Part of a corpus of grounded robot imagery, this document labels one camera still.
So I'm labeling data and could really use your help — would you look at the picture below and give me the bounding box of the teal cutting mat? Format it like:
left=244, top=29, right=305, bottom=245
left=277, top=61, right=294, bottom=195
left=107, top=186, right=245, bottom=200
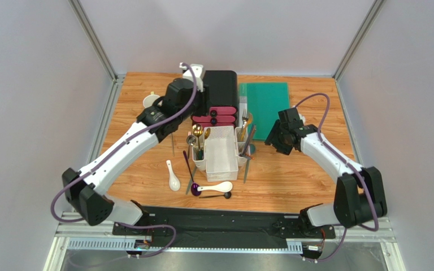
left=239, top=82, right=290, bottom=141

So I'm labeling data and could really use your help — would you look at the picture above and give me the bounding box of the black mounting rail base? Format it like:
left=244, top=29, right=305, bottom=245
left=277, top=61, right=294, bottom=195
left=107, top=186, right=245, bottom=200
left=112, top=206, right=336, bottom=249

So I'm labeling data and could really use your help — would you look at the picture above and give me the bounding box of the gold spoon in caddy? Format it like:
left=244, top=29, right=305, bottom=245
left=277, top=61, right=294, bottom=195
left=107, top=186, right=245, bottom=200
left=203, top=127, right=211, bottom=140

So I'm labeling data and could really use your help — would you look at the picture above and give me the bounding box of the white ceramic spoon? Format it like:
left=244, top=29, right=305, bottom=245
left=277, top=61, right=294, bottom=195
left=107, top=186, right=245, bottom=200
left=166, top=160, right=181, bottom=191
left=197, top=181, right=233, bottom=193

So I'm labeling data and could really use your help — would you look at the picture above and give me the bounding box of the small silver fork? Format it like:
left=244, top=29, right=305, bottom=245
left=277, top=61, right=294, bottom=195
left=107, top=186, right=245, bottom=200
left=186, top=132, right=192, bottom=159

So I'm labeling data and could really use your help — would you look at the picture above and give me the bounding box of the teal plastic knife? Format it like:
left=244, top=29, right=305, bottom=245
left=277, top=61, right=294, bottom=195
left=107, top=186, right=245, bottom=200
left=185, top=166, right=198, bottom=195

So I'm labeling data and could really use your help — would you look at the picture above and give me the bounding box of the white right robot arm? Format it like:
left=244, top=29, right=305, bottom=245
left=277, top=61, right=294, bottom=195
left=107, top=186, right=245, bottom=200
left=265, top=108, right=388, bottom=230

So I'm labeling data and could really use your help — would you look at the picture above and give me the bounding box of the white perforated utensil caddy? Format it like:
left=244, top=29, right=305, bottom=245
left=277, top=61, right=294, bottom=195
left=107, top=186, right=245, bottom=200
left=192, top=126, right=247, bottom=182

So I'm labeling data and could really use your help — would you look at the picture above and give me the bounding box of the black small spoon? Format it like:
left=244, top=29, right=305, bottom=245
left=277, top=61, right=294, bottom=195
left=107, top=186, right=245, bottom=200
left=200, top=191, right=232, bottom=199

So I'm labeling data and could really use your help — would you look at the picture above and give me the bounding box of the silver spoon in caddy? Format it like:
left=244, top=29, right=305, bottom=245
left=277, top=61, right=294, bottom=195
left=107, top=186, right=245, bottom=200
left=186, top=134, right=197, bottom=148

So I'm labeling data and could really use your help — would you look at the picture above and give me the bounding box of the yellow-green mug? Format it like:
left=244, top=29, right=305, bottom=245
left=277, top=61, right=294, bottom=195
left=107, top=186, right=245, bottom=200
left=142, top=91, right=162, bottom=108

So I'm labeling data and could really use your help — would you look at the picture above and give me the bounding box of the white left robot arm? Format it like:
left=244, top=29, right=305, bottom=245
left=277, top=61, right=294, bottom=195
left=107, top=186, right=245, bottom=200
left=55, top=63, right=205, bottom=226

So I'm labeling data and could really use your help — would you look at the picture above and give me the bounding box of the teal plastic spoon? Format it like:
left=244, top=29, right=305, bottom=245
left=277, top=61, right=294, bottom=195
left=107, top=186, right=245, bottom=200
left=244, top=143, right=255, bottom=183

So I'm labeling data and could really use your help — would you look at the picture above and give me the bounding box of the black and pink drawer box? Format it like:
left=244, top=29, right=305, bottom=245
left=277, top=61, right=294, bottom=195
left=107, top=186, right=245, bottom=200
left=191, top=70, right=239, bottom=128

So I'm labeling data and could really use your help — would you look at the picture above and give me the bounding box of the purple metal spoon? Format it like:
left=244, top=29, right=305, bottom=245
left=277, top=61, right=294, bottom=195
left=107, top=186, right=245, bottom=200
left=183, top=151, right=201, bottom=196

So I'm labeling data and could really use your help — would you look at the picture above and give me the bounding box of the gold handled knife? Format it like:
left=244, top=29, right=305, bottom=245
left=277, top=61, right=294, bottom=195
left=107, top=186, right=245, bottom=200
left=240, top=110, right=253, bottom=142

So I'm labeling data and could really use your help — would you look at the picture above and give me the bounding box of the large silver fork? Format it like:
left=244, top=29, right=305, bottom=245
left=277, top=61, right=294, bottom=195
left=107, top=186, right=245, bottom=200
left=240, top=109, right=250, bottom=142

